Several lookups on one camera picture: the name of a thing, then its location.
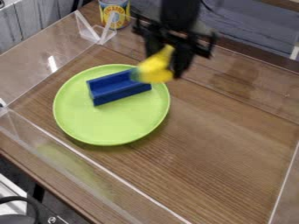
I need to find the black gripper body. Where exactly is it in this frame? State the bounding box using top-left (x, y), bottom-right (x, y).
top-left (132, 0), bottom-right (218, 58)

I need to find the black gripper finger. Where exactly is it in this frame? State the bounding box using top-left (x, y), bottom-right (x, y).
top-left (144, 31), bottom-right (166, 57)
top-left (170, 43), bottom-right (195, 79)

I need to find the yellow toy banana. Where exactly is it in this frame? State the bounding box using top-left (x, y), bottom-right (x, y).
top-left (130, 45), bottom-right (174, 84)

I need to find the green round plate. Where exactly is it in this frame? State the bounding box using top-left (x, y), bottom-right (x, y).
top-left (52, 64), bottom-right (171, 146)

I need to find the yellow printed can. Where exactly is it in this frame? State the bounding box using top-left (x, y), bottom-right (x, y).
top-left (98, 0), bottom-right (131, 30)

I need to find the blue plastic block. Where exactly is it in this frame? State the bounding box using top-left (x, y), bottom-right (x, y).
top-left (87, 69), bottom-right (152, 106)

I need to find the clear acrylic corner bracket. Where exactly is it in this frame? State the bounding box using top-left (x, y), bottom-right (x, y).
top-left (75, 10), bottom-right (118, 46)

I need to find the clear acrylic tray wall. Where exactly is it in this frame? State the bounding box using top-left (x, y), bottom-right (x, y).
top-left (0, 108), bottom-right (192, 224)

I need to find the black cable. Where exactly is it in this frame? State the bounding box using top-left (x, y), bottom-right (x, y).
top-left (0, 195), bottom-right (40, 224)

